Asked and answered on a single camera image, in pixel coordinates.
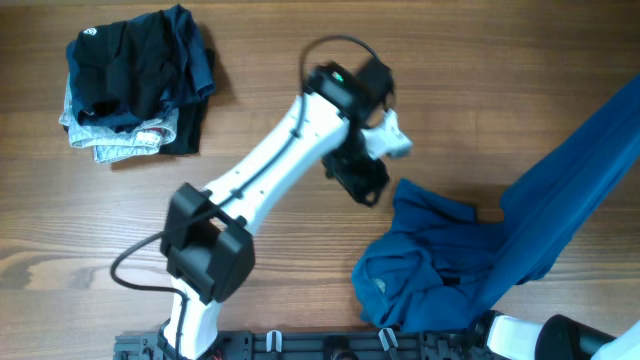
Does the left black cable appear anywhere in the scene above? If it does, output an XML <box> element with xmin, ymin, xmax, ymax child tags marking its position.
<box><xmin>109</xmin><ymin>33</ymin><xmax>396</xmax><ymax>359</ymax></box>

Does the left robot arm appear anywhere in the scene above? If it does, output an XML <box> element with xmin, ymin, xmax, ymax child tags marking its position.
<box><xmin>160</xmin><ymin>57</ymin><xmax>397</xmax><ymax>359</ymax></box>

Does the navy folded shirt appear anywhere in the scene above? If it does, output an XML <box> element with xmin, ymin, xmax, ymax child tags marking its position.
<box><xmin>67</xmin><ymin>4</ymin><xmax>212</xmax><ymax>130</ymax></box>

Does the blue polo shirt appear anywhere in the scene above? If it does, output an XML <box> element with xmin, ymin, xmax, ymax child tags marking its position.
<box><xmin>351</xmin><ymin>78</ymin><xmax>639</xmax><ymax>332</ymax></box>

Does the black folded garment at bottom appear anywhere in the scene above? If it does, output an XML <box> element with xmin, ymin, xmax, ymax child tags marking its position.
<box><xmin>159</xmin><ymin>48</ymin><xmax>217</xmax><ymax>156</ymax></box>

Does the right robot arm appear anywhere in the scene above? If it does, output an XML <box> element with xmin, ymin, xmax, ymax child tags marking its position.
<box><xmin>469</xmin><ymin>311</ymin><xmax>639</xmax><ymax>360</ymax></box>

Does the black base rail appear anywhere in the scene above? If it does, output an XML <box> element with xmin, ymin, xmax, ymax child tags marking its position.
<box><xmin>113</xmin><ymin>327</ymin><xmax>481</xmax><ymax>360</ymax></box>

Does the black folded shirt with logo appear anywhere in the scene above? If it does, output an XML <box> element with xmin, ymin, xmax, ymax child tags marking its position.
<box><xmin>72</xmin><ymin>11</ymin><xmax>178</xmax><ymax>120</ymax></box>

